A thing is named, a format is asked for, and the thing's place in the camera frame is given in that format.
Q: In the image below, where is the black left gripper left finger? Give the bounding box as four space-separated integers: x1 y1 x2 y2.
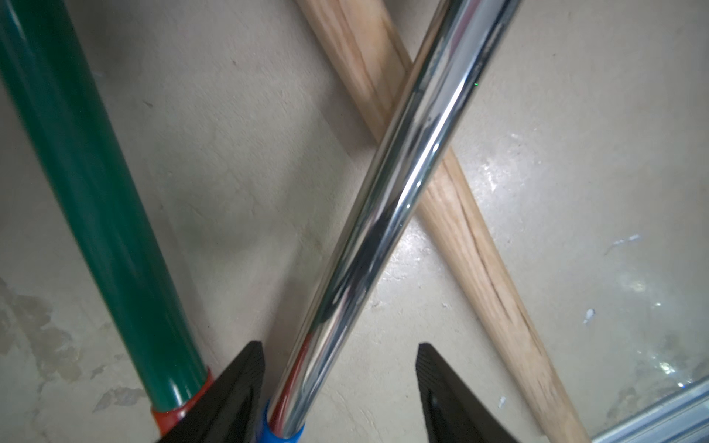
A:
161 341 265 443

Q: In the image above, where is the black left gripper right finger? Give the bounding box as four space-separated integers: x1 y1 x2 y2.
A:
415 343 515 443

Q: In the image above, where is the chrome blue handled hoe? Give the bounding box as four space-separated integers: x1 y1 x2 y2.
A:
256 1 518 442

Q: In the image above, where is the green red handled hoe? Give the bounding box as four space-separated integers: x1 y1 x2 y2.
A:
1 1 213 434

